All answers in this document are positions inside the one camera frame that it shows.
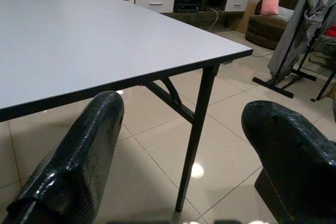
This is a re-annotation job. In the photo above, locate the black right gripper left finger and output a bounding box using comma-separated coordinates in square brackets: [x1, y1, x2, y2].
[0, 90, 125, 224]

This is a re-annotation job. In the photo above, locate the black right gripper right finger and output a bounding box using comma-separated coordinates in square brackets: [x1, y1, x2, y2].
[241, 100, 336, 224]

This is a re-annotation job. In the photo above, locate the black clothes rack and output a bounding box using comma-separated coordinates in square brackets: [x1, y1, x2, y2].
[252, 6, 336, 101]

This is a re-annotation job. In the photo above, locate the brown round armchair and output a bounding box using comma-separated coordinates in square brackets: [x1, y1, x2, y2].
[245, 0, 300, 50]

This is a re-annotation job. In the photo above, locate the grey hanging cloth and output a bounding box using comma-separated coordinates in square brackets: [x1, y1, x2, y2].
[267, 0, 336, 77]

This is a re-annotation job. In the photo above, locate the brown cardboard box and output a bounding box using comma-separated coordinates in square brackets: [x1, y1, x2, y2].
[235, 2, 259, 35]

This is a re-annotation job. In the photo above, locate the pink pillow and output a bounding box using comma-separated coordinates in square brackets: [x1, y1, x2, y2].
[260, 0, 283, 16]

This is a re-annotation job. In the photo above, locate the white drawer TV stand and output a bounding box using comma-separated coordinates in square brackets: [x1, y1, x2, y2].
[134, 0, 249, 15]

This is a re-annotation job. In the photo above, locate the black media receiver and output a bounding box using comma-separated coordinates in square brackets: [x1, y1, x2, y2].
[174, 2, 200, 13]

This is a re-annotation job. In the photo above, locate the black folding table leg frame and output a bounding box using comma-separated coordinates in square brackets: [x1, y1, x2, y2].
[141, 63, 221, 213]

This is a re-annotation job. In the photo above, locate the yellow cable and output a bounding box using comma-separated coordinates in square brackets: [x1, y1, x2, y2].
[207, 7, 220, 32]

